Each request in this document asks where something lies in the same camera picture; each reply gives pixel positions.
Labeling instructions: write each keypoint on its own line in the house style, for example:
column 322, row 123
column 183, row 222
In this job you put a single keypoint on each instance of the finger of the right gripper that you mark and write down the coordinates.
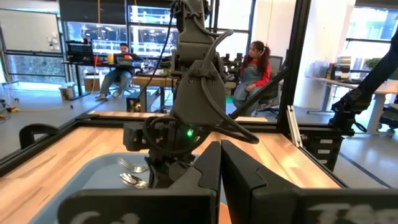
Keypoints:
column 175, row 174
column 157, row 174

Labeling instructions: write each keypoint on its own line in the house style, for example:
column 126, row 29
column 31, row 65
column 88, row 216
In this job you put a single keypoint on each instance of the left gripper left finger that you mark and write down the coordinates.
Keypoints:
column 174, row 205

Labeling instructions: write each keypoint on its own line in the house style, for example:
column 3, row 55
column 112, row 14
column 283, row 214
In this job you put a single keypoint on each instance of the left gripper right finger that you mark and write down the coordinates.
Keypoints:
column 264, row 199

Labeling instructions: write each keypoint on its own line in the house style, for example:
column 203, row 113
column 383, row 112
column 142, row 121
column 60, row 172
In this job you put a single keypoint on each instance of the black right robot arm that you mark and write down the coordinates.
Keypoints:
column 194, row 96

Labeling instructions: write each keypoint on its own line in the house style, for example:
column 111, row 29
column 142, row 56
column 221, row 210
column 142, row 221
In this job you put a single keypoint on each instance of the blue plastic tray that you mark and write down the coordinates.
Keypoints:
column 99, row 183

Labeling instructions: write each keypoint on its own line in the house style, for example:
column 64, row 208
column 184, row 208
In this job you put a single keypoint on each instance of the wooden workbench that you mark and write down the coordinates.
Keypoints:
column 152, row 82

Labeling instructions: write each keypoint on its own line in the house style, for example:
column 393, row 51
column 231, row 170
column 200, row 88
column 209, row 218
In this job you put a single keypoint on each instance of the person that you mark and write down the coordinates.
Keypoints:
column 119, row 74
column 253, row 77

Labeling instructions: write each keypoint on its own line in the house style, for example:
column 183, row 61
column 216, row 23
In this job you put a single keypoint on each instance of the grey office chair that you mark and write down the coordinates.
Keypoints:
column 275, row 74

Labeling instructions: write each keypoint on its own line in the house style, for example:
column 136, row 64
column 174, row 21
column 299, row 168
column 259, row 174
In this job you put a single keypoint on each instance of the box on floor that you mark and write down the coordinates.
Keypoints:
column 66, row 92

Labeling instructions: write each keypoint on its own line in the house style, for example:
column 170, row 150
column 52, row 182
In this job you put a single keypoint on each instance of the black clamp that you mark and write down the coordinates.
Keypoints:
column 31, row 132

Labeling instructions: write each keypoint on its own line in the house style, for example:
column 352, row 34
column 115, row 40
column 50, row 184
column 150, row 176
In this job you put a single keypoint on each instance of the stack of books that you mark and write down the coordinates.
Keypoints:
column 342, row 67

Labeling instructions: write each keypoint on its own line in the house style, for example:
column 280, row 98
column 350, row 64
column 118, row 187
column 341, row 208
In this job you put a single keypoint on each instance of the white desk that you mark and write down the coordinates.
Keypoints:
column 382, row 90

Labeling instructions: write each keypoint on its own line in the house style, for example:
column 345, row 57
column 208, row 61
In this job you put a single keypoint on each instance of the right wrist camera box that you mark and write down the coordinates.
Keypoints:
column 133, row 137

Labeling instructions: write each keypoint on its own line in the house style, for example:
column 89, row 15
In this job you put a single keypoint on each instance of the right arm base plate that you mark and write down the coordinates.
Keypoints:
column 323, row 149

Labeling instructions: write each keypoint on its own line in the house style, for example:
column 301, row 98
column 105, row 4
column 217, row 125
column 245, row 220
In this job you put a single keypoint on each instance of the silver metal bracket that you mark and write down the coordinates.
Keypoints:
column 293, row 124

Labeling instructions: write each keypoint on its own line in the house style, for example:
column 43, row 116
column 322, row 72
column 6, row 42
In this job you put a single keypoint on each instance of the white wall board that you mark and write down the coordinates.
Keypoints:
column 29, row 29

